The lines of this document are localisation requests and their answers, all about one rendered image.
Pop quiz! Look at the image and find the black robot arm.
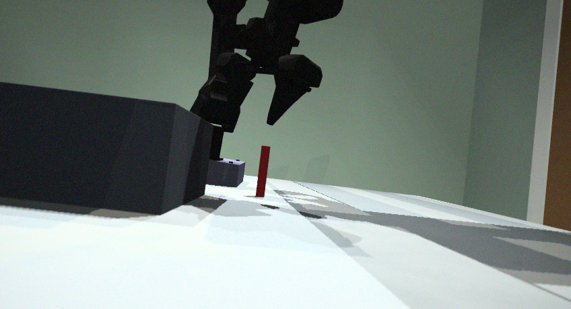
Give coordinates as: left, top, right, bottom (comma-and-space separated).
190, 0, 343, 161

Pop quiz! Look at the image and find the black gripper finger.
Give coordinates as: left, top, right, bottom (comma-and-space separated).
219, 68, 254, 117
267, 73, 311, 125

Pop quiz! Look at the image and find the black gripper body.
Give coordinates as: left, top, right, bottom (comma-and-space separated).
215, 18, 323, 88

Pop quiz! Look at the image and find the dark red peg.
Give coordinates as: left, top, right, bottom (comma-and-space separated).
256, 145, 270, 197

